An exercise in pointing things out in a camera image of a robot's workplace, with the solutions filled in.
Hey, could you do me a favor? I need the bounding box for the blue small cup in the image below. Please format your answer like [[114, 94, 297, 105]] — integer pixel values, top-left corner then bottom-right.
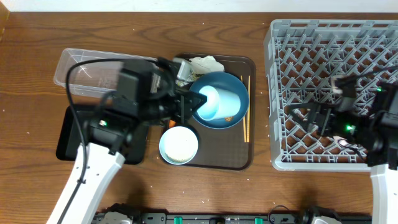
[[197, 85, 241, 121]]

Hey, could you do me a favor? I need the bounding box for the brown serving tray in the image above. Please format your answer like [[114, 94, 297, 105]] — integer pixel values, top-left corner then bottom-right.
[[185, 55, 256, 170]]

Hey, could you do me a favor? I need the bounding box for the brown mushroom piece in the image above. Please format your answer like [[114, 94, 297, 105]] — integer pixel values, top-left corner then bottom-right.
[[225, 116, 233, 122]]

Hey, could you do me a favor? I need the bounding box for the white napkin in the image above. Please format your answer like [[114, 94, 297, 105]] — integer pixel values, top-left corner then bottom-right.
[[189, 55, 224, 74]]

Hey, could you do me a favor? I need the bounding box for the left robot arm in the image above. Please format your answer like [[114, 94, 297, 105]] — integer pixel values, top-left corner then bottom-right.
[[48, 57, 206, 223]]

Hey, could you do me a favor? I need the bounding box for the foil wrapper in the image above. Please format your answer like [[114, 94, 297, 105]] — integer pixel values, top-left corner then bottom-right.
[[175, 75, 195, 87]]

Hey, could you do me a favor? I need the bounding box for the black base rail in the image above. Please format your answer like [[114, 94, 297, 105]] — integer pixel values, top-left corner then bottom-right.
[[93, 212, 373, 224]]

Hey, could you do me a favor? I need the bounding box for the dark blue plate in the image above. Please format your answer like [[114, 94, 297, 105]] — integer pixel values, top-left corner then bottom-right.
[[190, 72, 249, 129]]

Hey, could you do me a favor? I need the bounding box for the orange carrot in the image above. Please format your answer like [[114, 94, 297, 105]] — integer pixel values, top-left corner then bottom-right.
[[169, 120, 176, 128]]

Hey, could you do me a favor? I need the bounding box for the black tray bin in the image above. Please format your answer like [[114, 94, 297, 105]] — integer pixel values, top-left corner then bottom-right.
[[55, 106, 149, 165]]

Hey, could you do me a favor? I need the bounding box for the grey dishwasher rack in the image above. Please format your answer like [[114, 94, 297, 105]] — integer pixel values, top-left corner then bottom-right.
[[264, 20, 397, 172]]

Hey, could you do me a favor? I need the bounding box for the right wooden chopstick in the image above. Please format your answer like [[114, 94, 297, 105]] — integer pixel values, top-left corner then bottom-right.
[[246, 75, 251, 142]]

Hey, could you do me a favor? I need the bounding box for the light blue rice bowl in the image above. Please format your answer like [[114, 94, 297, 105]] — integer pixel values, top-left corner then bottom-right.
[[159, 126, 199, 166]]

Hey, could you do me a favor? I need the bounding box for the wooden chopstick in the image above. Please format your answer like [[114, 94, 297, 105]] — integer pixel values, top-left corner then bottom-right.
[[240, 75, 247, 142], [246, 75, 251, 142]]

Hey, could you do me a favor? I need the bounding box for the clear plastic bin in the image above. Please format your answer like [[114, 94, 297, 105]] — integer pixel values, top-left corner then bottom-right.
[[53, 48, 148, 98]]

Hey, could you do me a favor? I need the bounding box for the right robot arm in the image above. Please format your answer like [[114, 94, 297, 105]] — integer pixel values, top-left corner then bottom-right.
[[288, 77, 397, 223]]

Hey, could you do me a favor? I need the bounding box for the left wooden chopstick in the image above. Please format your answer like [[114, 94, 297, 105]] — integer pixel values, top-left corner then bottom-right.
[[240, 75, 247, 142]]

